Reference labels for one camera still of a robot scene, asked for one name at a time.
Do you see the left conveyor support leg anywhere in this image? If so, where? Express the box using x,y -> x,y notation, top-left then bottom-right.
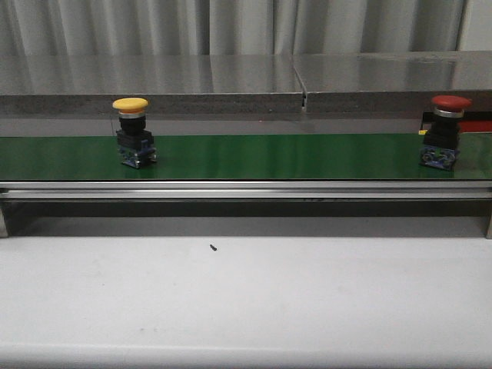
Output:
0,202 -> 15,238

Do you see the green conveyor belt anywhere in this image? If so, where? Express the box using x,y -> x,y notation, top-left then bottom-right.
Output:
1,133 -> 491,181

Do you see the yellow mushroom push button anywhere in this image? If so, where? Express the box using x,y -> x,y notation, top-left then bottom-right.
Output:
112,97 -> 157,169

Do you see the grey stone slab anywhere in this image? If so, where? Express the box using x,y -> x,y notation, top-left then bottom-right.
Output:
1,55 -> 304,115
293,51 -> 491,114

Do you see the red plastic bin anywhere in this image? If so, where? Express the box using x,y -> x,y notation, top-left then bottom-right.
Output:
460,120 -> 492,133

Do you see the grey curtain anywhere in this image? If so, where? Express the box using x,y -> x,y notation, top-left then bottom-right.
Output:
1,1 -> 466,56

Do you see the aluminium conveyor frame rail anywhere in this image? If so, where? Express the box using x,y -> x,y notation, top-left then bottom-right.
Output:
1,179 -> 491,201

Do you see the red mushroom push button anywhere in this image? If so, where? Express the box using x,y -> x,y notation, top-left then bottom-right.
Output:
420,95 -> 472,171

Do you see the grey stone slab left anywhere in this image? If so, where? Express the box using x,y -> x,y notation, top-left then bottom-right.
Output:
1,55 -> 304,115

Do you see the grey stone slab right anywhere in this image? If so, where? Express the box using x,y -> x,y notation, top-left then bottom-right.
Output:
293,51 -> 491,114

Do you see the right conveyor support leg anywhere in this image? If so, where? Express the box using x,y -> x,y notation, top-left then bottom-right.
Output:
484,204 -> 492,240

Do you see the conveyor support leg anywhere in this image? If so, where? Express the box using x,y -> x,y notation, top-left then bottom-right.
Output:
484,204 -> 492,240
0,202 -> 15,238

